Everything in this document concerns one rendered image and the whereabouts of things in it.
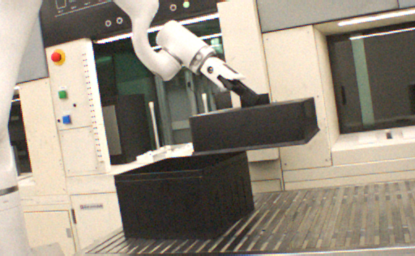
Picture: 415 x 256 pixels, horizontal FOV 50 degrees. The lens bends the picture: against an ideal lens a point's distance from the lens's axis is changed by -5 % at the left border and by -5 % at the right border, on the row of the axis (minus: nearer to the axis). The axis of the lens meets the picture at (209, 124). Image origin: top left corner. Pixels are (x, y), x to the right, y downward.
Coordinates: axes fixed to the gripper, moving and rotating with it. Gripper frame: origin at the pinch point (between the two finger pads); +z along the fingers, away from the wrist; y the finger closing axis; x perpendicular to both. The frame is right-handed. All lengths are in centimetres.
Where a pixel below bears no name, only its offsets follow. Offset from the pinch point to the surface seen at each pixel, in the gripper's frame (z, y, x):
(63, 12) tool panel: -85, 29, 24
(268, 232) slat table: 25.8, -18.4, 19.4
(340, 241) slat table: 38.1, -27.1, 7.1
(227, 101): -22, 80, 24
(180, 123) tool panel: -45, 117, 59
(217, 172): 6.9, -14.7, 17.3
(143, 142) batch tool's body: -42, 70, 62
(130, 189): -7.9, -19.0, 34.6
